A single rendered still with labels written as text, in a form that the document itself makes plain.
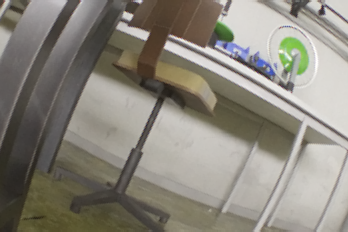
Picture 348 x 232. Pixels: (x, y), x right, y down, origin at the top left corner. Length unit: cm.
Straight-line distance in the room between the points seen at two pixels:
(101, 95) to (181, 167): 88
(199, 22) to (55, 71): 65
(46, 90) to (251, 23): 252
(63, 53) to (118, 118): 204
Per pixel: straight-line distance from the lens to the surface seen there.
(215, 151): 259
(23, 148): 54
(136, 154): 122
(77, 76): 129
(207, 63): 169
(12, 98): 34
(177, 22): 106
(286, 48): 227
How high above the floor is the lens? 38
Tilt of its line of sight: 5 degrees up
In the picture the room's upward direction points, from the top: 25 degrees clockwise
